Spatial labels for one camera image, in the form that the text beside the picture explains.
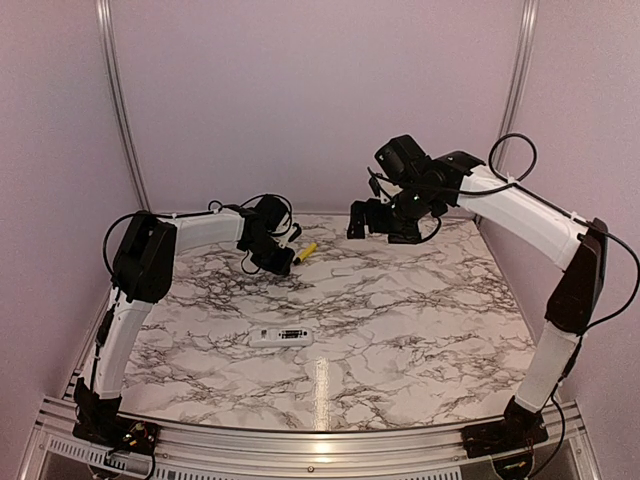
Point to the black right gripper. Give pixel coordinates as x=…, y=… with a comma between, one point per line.
x=412, y=234

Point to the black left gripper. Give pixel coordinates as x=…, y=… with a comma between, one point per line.
x=282, y=266

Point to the yellow handled screwdriver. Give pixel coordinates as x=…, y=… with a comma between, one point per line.
x=304, y=254

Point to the white remote control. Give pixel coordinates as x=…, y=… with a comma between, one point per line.
x=269, y=338

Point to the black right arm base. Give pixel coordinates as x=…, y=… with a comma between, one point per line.
x=504, y=435

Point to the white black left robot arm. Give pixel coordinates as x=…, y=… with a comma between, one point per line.
x=141, y=274

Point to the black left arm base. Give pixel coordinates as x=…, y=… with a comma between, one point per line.
x=120, y=434

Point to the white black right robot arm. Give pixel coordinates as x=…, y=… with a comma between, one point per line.
x=575, y=246

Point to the battery in remote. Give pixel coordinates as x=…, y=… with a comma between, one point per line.
x=292, y=333

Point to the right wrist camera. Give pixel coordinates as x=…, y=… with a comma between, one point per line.
x=378, y=191

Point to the right aluminium corner post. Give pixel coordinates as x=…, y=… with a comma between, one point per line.
x=521, y=66

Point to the aluminium corner post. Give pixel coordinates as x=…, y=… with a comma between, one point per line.
x=521, y=66
x=109, y=50

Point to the left aluminium corner post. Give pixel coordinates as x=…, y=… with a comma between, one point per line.
x=109, y=50

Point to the aluminium table front rail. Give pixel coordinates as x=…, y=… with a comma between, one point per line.
x=189, y=451

